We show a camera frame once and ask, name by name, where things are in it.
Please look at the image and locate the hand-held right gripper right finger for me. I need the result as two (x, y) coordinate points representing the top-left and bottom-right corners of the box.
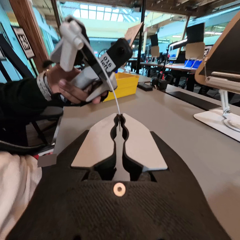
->
(121, 113), (168, 172)

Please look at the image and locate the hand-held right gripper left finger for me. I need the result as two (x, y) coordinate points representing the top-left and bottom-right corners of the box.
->
(71, 113), (119, 168)

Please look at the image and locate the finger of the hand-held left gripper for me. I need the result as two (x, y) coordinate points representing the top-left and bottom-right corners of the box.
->
(64, 16), (89, 49)
(50, 39), (65, 64)

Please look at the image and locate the white adapter with cable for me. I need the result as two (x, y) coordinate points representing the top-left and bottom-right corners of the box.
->
(60, 20), (122, 132)

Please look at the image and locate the yellow plastic bin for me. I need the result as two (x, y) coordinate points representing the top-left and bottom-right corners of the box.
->
(103, 72), (140, 102)

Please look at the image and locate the person's left forearm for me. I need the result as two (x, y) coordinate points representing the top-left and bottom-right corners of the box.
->
(0, 78), (64, 147)

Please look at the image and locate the grey desk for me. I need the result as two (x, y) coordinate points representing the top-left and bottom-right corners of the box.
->
(53, 75), (240, 240)

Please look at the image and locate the person's left hand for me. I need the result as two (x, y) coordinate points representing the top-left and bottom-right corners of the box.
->
(47, 63), (109, 105)

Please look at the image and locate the black pole stand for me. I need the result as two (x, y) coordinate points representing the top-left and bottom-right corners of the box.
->
(136, 0), (147, 74)

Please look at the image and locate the framed marker sign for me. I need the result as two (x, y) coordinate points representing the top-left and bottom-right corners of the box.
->
(0, 22), (34, 81)
(11, 26), (35, 60)

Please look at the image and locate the black monitor with white stand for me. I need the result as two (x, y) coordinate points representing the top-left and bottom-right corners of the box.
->
(194, 11), (240, 142)
(150, 34), (160, 63)
(186, 22), (206, 70)

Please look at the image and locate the black flat device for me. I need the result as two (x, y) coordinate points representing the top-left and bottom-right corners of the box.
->
(137, 82), (153, 91)

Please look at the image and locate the black office chair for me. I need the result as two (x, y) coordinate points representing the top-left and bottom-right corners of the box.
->
(28, 106), (64, 145)

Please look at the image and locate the blue plastic bin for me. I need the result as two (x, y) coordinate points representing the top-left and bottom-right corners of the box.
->
(184, 60), (203, 69)

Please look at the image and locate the dark green jacket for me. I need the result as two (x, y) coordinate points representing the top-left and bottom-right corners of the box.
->
(0, 139), (55, 156)

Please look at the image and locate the white garment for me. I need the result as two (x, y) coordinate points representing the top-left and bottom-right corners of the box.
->
(0, 151), (43, 239)

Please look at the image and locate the wooden post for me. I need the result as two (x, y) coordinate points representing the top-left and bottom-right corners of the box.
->
(8, 0), (50, 73)

